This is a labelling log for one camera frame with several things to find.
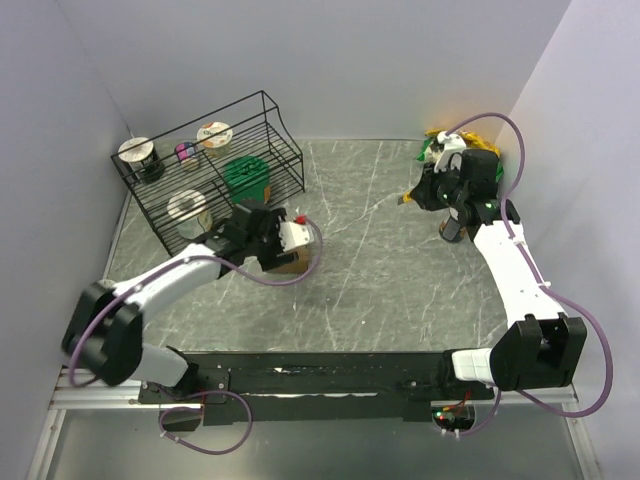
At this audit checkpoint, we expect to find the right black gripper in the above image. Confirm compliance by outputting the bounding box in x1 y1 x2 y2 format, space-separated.
410 160 469 212

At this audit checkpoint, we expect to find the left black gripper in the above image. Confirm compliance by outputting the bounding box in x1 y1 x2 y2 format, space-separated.
245 208 299 270

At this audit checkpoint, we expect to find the brown cardboard express box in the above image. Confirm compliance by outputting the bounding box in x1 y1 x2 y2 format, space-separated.
269 246 311 274

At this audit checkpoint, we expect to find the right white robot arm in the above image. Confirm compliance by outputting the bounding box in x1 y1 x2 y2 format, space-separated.
409 147 587 399

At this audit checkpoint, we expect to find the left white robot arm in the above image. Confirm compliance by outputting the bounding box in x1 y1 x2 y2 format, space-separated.
61 201 314 402

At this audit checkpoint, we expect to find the green chips bag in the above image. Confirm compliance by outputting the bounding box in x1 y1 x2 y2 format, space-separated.
416 138 434 163

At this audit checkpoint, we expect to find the dark metal can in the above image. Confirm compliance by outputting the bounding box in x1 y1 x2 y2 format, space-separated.
439 215 467 244

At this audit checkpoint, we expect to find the green lidded cup noodle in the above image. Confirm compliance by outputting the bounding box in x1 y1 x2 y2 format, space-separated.
223 155 271 204

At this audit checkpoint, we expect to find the white toilet paper roll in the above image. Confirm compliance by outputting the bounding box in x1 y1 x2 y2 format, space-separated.
167 189 213 240

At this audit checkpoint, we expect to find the white Chobani yogurt cup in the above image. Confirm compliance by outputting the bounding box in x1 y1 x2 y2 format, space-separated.
196 121 234 158

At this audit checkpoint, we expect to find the small rubiks cube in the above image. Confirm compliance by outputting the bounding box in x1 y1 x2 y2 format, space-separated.
174 142 199 170

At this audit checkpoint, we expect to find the black yogurt cup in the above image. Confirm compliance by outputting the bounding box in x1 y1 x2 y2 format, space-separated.
117 137 165 184

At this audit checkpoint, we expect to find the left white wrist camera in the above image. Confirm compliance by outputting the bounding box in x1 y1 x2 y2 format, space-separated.
279 216 315 252

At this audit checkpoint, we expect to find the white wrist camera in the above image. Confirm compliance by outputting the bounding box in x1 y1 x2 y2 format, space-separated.
431 131 467 173
279 216 315 252

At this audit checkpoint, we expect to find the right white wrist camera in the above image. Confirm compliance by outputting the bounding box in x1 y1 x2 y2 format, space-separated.
431 131 467 173

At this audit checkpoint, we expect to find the black wire rack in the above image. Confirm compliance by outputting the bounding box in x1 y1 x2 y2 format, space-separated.
111 90 305 255

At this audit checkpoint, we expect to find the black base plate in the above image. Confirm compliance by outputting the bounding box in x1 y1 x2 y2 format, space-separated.
137 350 553 427

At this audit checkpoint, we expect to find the aluminium rail frame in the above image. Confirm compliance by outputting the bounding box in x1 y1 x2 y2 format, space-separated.
47 363 579 411

